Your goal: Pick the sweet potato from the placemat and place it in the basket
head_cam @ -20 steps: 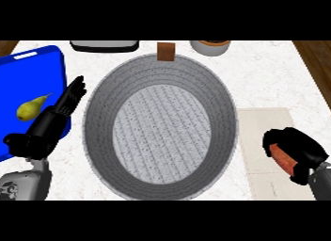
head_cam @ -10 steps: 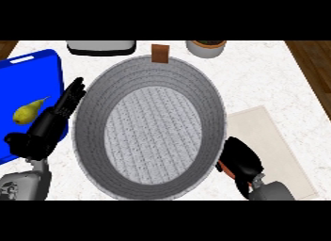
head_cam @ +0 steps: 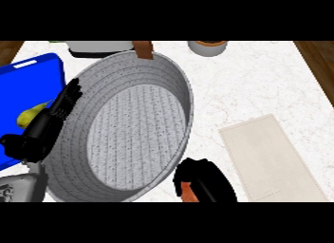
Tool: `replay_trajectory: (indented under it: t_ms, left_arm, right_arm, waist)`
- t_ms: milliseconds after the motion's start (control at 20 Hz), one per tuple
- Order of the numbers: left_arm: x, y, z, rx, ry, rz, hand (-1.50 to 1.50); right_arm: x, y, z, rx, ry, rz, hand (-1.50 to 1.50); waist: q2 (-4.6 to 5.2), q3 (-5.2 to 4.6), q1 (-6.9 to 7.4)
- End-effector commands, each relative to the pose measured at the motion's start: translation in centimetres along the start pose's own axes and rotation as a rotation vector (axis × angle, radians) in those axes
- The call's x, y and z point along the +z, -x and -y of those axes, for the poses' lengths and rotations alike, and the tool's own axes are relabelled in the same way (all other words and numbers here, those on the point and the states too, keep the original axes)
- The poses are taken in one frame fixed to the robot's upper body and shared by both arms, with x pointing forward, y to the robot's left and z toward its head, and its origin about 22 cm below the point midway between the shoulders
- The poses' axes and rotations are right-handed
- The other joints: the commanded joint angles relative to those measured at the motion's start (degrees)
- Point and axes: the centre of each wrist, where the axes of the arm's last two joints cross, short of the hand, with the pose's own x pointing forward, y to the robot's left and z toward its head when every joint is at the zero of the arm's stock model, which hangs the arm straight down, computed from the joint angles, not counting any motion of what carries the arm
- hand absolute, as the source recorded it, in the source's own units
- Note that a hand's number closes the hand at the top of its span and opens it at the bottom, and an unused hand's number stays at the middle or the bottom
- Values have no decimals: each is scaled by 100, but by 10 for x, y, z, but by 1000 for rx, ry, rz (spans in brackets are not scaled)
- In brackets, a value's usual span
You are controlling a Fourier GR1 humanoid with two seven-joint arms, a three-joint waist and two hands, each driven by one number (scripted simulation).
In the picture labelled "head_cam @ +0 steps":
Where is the grey woven basket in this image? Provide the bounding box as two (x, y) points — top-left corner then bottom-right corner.
(42, 49), (196, 203)

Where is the orange sweet potato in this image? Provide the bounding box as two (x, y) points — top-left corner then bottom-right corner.
(181, 181), (202, 203)

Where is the white and black appliance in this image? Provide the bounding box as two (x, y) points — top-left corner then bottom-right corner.
(64, 40), (137, 59)

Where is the beige placemat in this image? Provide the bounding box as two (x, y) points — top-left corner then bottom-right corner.
(218, 113), (330, 202)

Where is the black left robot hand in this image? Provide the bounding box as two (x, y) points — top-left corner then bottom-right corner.
(0, 77), (85, 164)

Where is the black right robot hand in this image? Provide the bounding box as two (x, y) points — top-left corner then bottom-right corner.
(174, 157), (239, 203)

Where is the brown basket handle strap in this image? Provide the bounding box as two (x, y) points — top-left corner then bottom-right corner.
(131, 40), (156, 61)

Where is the yellow pear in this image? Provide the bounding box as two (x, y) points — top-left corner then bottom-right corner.
(16, 100), (56, 130)

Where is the blue tray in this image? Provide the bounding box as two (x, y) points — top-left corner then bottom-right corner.
(0, 52), (69, 177)

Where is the grey pot with brown rim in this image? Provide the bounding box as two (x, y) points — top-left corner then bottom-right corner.
(187, 40), (230, 58)

